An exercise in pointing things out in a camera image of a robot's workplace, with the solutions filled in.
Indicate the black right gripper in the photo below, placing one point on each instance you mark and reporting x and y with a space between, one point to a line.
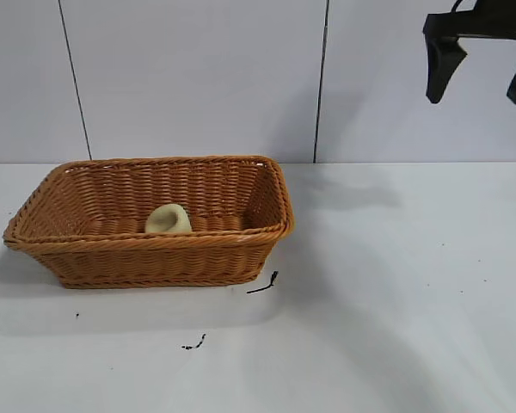
490 21

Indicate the pale yellow egg yolk pastry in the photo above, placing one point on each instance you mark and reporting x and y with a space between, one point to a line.
167 219

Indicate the brown woven wicker basket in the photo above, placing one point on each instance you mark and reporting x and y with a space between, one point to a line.
146 262

